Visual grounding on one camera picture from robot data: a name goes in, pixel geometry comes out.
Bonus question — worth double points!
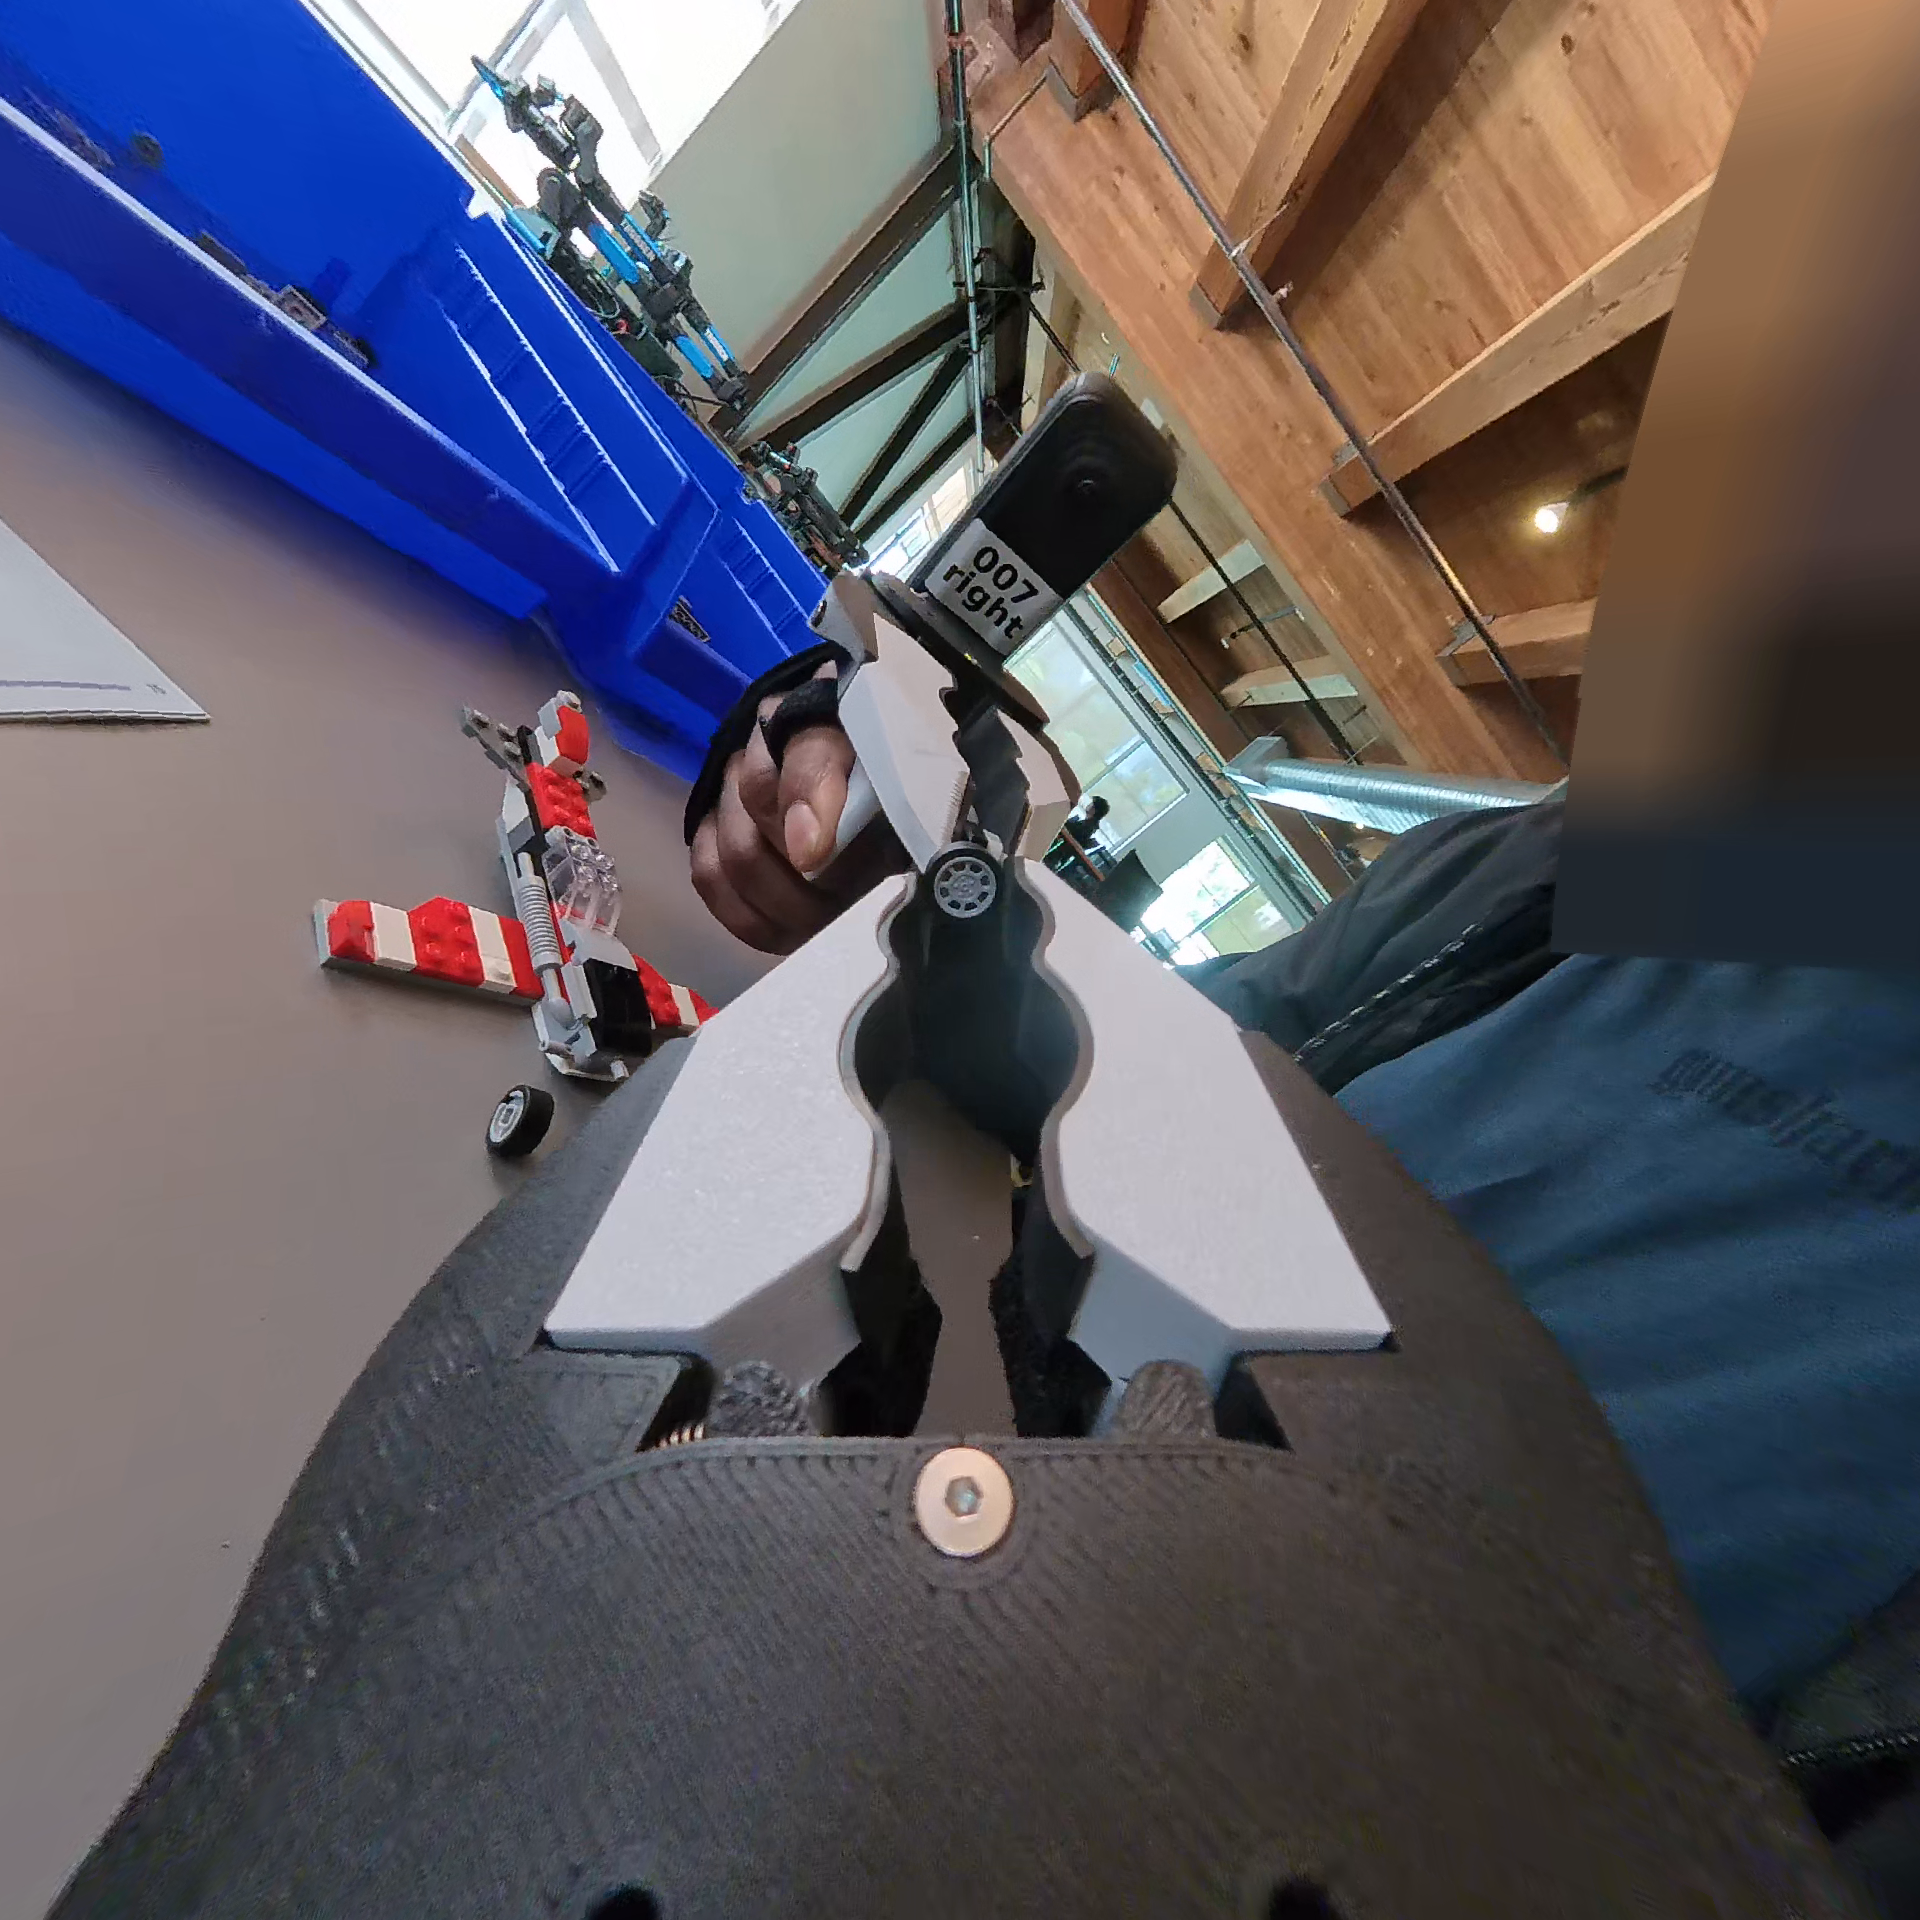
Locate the white instruction booklet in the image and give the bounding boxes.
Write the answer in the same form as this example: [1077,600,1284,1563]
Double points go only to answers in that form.
[0,517,212,729]

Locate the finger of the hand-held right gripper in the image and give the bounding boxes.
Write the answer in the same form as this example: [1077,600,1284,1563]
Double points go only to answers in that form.
[834,571,981,873]

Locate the grey desk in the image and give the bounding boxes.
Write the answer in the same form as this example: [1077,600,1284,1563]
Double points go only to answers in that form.
[0,315,812,1920]

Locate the person's right hand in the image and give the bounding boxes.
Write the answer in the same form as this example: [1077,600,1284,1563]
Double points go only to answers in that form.
[685,715,878,961]

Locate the silver ventilation duct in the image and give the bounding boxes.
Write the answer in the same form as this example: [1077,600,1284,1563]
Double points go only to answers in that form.
[1215,753,1562,841]

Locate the blue plastic bin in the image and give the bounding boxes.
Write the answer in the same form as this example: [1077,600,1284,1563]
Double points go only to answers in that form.
[600,451,831,760]
[0,0,722,602]

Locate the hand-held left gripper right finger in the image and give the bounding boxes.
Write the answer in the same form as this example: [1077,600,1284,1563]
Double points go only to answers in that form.
[1006,871,1400,1392]

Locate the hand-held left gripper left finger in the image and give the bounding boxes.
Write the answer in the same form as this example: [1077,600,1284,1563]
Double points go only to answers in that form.
[547,878,922,1415]

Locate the person's legs in jeans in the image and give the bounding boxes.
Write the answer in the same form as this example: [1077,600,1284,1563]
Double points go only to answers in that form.
[1335,961,1920,1743]

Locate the red white toy brick airplane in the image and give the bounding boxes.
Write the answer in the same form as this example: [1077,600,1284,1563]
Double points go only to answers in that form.
[316,690,722,1088]

